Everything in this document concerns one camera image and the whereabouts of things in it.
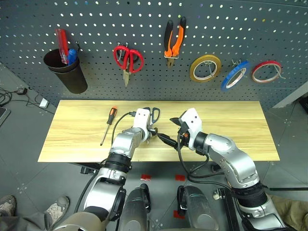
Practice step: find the black cup holder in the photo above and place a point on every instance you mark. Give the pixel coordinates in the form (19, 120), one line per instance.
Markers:
(72, 79)

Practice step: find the yellow tape roll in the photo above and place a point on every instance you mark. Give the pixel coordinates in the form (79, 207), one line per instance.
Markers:
(191, 71)

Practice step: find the metal pegboard hook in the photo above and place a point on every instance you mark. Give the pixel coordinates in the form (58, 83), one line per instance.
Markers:
(209, 68)
(279, 73)
(234, 63)

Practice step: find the small white box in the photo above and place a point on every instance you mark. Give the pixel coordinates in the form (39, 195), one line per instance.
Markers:
(44, 103)

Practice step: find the dark grey perforated pegboard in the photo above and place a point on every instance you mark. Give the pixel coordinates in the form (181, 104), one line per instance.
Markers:
(144, 24)

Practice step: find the black power adapter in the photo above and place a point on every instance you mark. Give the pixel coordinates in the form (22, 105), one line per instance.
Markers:
(21, 91)

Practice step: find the black metal stand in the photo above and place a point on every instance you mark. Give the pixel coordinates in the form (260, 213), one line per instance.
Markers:
(229, 209)

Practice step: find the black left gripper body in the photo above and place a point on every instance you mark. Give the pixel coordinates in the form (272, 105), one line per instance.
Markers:
(152, 135)

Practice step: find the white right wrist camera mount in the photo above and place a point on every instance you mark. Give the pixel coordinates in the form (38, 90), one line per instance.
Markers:
(193, 125)

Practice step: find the red tape roll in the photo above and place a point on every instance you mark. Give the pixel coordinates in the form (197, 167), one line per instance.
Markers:
(264, 63)

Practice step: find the grey sneaker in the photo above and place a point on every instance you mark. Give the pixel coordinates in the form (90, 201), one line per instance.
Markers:
(57, 208)
(7, 205)

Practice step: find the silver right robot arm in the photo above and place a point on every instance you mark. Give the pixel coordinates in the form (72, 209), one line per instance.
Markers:
(231, 154)

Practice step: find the blue tape roll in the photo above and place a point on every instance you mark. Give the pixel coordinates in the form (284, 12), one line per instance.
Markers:
(226, 83)

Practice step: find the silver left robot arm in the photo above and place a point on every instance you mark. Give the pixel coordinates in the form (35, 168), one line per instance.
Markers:
(124, 144)

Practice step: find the red floor tape mark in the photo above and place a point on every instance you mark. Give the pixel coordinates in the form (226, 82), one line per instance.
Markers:
(145, 177)
(180, 178)
(178, 214)

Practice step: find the orange and black pliers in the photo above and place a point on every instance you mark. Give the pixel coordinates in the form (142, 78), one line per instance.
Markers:
(176, 45)

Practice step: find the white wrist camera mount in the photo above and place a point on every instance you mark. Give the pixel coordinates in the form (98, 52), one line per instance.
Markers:
(142, 122)
(193, 125)

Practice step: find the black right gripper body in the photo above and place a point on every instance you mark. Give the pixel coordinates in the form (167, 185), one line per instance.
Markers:
(183, 134)

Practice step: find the dark flat device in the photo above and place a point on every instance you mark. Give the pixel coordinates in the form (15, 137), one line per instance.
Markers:
(3, 115)

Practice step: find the dark rounded robot leg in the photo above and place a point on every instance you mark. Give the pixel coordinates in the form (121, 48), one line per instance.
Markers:
(198, 209)
(134, 209)

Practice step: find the black and orange screwdriver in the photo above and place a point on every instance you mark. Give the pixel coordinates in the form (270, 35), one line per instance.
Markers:
(112, 115)

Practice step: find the black table frame bracket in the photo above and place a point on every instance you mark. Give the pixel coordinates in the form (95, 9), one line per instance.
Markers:
(89, 169)

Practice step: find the olive cloth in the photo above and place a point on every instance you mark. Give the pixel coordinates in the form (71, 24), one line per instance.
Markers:
(291, 211)

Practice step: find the grey trouser leg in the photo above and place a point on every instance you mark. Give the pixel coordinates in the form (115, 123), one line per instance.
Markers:
(24, 223)

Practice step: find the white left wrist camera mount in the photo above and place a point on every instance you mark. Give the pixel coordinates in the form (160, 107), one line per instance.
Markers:
(142, 122)

